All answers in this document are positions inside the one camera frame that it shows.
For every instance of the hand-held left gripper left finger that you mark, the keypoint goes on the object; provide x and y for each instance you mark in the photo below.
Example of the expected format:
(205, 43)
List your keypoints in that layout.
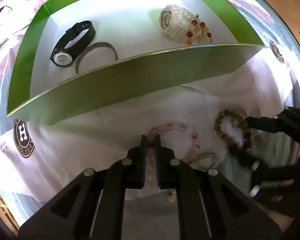
(144, 146)

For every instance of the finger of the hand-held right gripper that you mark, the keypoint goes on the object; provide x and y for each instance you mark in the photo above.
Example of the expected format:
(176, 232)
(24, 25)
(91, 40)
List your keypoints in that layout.
(261, 125)
(245, 158)

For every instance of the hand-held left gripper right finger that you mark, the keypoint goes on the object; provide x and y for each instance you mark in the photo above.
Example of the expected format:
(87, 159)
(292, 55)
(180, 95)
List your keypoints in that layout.
(158, 146)

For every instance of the green cardboard box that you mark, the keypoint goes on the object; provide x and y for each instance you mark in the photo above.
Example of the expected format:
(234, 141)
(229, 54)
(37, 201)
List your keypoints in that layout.
(115, 87)

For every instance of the grey metal bangle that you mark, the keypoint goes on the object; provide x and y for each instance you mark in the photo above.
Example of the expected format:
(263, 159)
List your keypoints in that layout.
(97, 45)

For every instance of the black wrist watch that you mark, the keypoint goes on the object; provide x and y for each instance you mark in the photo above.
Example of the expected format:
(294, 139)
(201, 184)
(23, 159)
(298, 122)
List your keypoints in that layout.
(61, 58)

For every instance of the white wrist watch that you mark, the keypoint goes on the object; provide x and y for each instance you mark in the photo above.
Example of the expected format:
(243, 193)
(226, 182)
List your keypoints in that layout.
(166, 20)

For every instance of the wooden footboard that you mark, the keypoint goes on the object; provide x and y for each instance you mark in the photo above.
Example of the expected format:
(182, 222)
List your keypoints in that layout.
(287, 2)

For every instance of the pink quilt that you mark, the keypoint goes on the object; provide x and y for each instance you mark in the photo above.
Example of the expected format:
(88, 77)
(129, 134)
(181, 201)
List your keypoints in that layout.
(20, 5)

